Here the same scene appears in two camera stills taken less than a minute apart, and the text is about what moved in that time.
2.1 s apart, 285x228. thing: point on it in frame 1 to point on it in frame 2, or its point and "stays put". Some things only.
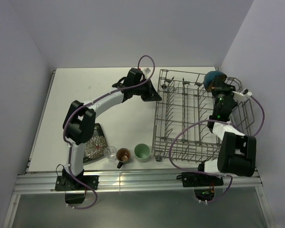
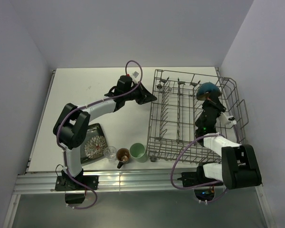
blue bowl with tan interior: [213, 78] to [207, 90]
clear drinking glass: [110, 152] stays put
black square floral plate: [98, 147] stays put
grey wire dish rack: [183, 108] stays put
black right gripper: [223, 87] to [214, 101]
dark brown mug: [123, 156] stays put
